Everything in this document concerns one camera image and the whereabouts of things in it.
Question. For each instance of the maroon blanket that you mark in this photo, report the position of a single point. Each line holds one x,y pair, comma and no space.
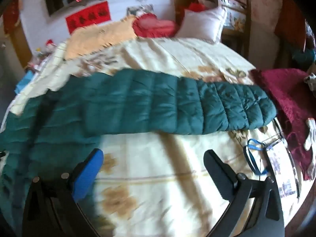
288,96

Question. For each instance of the peach fringed blanket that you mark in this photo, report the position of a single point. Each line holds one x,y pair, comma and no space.
98,38

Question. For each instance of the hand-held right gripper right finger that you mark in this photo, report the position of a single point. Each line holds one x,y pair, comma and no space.
217,167

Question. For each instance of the red wall poster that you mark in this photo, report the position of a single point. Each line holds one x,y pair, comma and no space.
87,17

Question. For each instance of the blue cloth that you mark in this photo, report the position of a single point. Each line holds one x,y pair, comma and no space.
24,81

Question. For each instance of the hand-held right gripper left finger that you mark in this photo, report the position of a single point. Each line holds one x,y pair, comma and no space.
90,170

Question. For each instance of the wooden chair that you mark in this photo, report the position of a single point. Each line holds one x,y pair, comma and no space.
243,22

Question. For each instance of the cream floral bed sheet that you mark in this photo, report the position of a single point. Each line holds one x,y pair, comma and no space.
160,177

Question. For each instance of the white pillow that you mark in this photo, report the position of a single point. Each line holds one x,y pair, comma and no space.
202,24

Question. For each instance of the printed card pouch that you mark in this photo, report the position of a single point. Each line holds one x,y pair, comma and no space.
281,167

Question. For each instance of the green quilted jacket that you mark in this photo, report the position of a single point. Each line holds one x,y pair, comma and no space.
148,103

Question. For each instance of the red heart pillow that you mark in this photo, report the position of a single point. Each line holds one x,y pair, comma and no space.
153,26

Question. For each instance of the red cloth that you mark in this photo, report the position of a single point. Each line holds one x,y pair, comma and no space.
197,6

